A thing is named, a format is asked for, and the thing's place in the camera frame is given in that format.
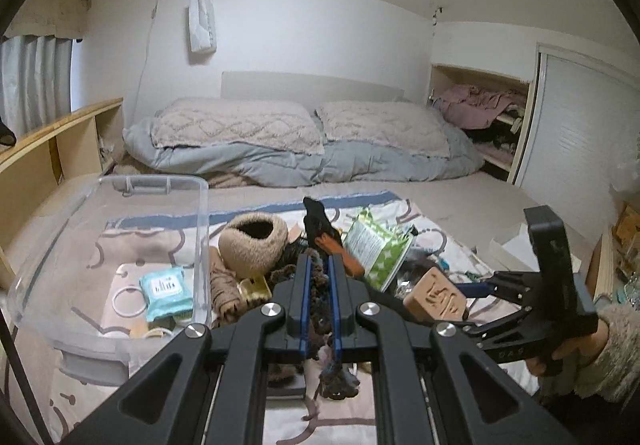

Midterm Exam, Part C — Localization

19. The white sliding door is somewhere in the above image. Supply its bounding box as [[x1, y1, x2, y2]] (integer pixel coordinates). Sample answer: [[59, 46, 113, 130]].
[[515, 42, 640, 220]]

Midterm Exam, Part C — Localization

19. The white paper box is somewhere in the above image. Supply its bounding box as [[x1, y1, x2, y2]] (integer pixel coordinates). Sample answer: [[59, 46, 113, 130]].
[[487, 222, 581, 276]]

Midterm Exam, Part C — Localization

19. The pink clothes pile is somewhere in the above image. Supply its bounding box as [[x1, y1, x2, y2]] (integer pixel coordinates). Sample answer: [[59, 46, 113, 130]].
[[432, 84, 526, 130]]

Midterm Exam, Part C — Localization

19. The grey duvet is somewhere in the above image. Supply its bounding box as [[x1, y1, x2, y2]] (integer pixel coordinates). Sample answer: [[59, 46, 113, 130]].
[[122, 117, 486, 188]]

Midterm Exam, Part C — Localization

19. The clear plastic wrapper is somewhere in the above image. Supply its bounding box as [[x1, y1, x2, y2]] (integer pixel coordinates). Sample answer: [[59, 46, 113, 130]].
[[400, 245, 451, 286]]

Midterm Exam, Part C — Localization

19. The square carved wooden coaster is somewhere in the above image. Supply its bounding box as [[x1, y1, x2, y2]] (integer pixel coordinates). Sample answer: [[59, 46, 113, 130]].
[[402, 267, 470, 326]]

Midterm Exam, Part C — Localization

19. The white plastic ring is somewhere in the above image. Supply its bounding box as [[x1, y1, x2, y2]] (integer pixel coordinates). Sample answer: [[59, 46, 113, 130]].
[[111, 290, 146, 318]]

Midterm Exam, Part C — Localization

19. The black box with white front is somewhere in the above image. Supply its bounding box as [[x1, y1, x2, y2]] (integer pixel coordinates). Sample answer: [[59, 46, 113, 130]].
[[265, 367, 306, 401]]

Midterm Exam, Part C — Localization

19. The grey curtain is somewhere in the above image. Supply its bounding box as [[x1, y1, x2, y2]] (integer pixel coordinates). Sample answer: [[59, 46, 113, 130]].
[[0, 35, 73, 136]]

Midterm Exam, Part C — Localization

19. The printed blanket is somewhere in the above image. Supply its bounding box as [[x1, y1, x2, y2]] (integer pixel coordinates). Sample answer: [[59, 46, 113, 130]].
[[50, 190, 541, 445]]

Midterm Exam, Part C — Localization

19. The beige cartoon print valance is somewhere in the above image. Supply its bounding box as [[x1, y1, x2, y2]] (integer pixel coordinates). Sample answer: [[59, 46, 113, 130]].
[[0, 0, 92, 43]]

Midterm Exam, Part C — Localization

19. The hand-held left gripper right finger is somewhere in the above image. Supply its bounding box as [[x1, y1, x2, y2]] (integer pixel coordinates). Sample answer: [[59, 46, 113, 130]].
[[327, 254, 576, 445]]

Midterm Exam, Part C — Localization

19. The person's right forearm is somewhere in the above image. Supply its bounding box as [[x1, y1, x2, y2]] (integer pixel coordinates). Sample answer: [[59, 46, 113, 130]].
[[540, 302, 640, 406]]

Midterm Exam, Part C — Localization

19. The black cloth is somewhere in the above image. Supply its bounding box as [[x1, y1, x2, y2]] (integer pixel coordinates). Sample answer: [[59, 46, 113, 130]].
[[302, 196, 343, 256]]

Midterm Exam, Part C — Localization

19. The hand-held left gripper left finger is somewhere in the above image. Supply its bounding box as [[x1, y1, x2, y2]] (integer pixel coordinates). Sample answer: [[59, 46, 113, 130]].
[[65, 252, 321, 445]]

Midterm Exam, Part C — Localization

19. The white wall cable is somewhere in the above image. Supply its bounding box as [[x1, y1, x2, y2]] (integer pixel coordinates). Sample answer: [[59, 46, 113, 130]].
[[134, 0, 166, 126]]

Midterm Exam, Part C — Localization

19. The teal wipes packet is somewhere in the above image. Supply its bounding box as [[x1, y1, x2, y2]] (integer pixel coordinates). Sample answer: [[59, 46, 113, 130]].
[[139, 267, 195, 323]]

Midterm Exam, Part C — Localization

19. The orange brown pouch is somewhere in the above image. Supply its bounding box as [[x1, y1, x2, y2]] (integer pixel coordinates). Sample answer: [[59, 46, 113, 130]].
[[320, 234, 366, 278]]

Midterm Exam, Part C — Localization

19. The beige fuzzy slipper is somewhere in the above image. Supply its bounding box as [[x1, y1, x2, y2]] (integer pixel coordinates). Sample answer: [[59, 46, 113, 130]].
[[218, 214, 290, 281]]

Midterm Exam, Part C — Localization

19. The long wooden shelf unit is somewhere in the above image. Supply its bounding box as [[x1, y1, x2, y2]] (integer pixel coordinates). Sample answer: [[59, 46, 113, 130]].
[[0, 97, 125, 276]]

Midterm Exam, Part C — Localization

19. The green white wipes packet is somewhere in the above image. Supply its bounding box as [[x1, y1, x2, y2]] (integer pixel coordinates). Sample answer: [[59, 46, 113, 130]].
[[342, 207, 416, 293]]

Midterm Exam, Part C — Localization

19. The pale yellow plastic item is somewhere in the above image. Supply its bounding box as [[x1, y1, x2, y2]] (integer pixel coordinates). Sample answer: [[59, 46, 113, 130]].
[[239, 275, 273, 302]]

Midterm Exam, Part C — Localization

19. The beige textured pillow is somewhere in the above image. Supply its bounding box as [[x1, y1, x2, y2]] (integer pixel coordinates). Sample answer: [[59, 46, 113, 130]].
[[315, 101, 451, 158], [151, 97, 326, 156]]

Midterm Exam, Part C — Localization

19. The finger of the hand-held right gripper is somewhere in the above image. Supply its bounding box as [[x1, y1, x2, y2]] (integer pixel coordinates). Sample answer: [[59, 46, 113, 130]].
[[452, 269, 546, 306], [434, 305, 538, 356]]

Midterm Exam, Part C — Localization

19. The person's right hand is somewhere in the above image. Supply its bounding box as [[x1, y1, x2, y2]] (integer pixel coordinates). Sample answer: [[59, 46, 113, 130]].
[[526, 325, 608, 378]]

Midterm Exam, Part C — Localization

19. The beige mattress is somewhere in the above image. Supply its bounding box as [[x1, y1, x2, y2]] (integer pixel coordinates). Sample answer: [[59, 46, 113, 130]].
[[0, 170, 616, 306]]

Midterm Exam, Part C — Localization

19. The clear plastic storage bin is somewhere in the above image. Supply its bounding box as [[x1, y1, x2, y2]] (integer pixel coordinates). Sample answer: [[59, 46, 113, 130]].
[[7, 175, 211, 386]]

